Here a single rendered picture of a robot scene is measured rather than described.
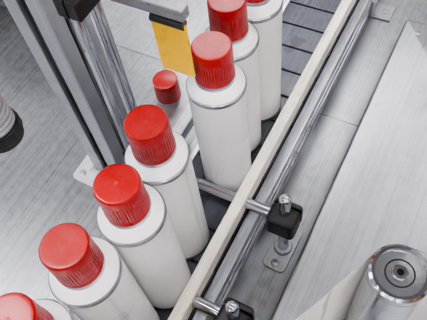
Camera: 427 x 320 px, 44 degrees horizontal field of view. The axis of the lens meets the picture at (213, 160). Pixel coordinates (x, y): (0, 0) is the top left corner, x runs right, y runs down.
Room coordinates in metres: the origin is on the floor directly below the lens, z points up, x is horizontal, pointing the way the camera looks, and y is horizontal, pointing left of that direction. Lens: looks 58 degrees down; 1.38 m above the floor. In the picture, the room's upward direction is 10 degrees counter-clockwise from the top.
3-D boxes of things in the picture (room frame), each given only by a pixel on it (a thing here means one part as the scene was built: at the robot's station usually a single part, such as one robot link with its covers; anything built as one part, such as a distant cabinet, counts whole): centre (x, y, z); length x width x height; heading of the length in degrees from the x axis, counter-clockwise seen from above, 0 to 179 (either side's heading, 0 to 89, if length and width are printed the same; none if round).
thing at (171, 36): (0.29, 0.01, 1.09); 0.03 x 0.01 x 0.06; 54
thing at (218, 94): (0.29, -0.01, 0.98); 0.05 x 0.05 x 0.20
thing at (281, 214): (0.22, -0.06, 0.89); 0.03 x 0.03 x 0.12; 54
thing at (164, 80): (0.47, 0.04, 0.85); 0.03 x 0.03 x 0.03
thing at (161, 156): (0.23, 0.04, 0.98); 0.05 x 0.05 x 0.20
